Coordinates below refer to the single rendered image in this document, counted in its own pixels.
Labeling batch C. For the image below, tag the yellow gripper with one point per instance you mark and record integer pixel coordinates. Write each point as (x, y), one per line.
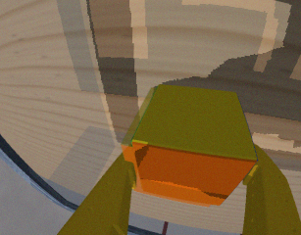
(269, 210)

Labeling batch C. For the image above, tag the translucent orange cube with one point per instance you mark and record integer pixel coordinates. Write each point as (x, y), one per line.
(130, 156)

